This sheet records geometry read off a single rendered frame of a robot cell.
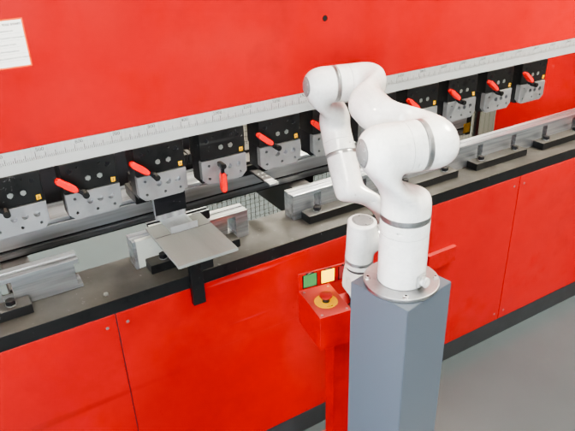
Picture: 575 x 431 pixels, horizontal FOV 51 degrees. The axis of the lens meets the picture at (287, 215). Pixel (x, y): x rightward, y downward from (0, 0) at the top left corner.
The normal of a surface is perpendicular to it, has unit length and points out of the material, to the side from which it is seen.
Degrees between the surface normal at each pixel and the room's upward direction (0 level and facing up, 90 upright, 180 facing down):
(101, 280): 0
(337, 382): 90
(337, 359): 90
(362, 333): 90
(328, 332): 90
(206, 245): 0
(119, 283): 0
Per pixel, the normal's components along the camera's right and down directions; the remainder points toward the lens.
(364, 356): -0.73, 0.33
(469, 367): -0.03, -0.89
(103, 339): 0.52, 0.38
